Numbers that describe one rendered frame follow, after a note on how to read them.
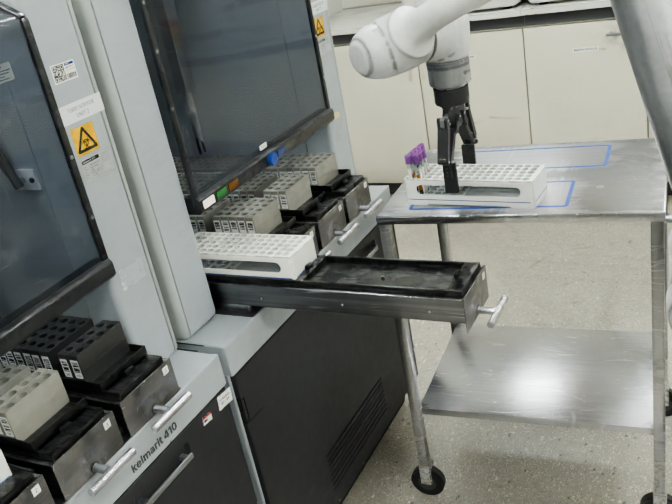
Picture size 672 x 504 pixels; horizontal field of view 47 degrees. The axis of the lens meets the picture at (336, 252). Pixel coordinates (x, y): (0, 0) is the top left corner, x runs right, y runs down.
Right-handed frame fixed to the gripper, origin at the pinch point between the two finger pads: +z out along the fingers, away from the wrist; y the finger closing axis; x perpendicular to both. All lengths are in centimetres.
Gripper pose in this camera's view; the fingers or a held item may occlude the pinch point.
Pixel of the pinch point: (461, 174)
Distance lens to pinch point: 175.9
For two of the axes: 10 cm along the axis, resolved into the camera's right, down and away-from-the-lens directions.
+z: 1.8, 8.9, 4.1
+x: -8.6, -0.7, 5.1
